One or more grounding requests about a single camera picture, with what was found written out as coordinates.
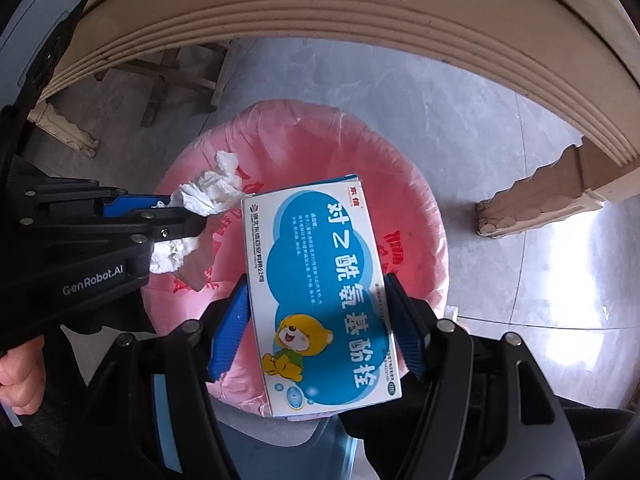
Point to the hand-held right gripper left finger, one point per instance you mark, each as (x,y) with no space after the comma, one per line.
(230,330)

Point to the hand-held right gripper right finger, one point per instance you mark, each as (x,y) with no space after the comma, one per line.
(407,332)

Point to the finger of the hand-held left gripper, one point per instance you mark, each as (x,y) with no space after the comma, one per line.
(130,206)
(165,230)

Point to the white tissue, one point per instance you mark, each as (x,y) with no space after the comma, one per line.
(210,195)

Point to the blue medicine box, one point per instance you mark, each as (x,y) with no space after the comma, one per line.
(320,285)

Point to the trash bin with pink bag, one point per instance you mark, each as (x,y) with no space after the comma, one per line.
(320,150)

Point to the person's left hand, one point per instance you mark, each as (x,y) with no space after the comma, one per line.
(20,375)

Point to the light blue plastic stool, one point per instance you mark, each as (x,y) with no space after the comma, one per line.
(280,445)

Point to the wooden stool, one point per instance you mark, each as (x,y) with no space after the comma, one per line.
(165,80)

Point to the cream coffee table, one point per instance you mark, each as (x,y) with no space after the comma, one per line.
(350,10)

